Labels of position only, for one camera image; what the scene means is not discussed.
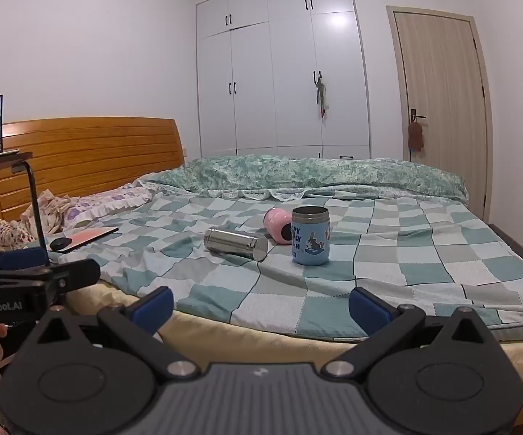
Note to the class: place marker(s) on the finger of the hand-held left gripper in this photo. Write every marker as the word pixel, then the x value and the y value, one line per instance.
pixel 21 259
pixel 78 272

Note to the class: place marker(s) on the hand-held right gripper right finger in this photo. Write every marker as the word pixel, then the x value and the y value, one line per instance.
pixel 370 310

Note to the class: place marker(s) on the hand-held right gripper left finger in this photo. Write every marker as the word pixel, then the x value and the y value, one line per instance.
pixel 152 310

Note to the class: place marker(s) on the stainless steel cup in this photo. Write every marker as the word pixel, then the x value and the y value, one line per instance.
pixel 236 243

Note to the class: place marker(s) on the pink cup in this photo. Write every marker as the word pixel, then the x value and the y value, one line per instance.
pixel 277 224

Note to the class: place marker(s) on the blue printed cup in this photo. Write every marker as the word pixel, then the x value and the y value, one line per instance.
pixel 311 240

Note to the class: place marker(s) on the floral plush toy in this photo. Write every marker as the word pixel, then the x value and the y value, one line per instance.
pixel 12 234

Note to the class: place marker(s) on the black computer mouse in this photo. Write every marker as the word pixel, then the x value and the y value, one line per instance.
pixel 60 243

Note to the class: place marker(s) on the checked green bed sheet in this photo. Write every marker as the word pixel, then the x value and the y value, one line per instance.
pixel 379 258

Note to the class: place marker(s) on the crumpled floral cloth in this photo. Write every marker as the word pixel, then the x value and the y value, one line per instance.
pixel 50 210

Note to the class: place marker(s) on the black bedside stand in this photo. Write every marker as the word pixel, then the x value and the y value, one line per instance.
pixel 35 199

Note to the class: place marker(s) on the purple floral pillow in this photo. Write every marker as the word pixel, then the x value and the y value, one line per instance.
pixel 107 201

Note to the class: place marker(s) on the yellow mattress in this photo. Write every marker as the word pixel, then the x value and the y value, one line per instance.
pixel 266 340

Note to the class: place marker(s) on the wooden headboard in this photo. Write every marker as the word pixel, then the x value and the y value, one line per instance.
pixel 107 154

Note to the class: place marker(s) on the green floral duvet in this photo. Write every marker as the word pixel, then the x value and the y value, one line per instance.
pixel 315 174

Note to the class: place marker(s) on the brown hanging pouch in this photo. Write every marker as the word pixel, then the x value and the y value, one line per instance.
pixel 416 136

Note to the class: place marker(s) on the hanging cloth ornament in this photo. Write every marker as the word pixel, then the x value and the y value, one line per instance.
pixel 321 95

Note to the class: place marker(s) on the beige wooden door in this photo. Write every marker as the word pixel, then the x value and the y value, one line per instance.
pixel 442 99

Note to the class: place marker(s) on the white wardrobe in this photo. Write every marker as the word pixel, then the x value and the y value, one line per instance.
pixel 284 77

